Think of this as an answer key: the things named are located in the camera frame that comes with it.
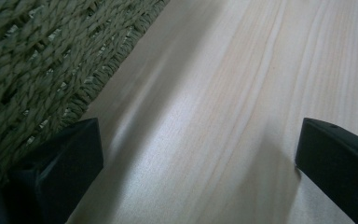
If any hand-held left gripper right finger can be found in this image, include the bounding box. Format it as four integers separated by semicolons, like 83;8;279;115
295;117;358;224

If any green woven basket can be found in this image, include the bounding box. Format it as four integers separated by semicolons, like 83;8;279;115
0;0;171;185

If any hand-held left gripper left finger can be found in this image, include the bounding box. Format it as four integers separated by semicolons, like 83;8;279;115
0;117;104;224

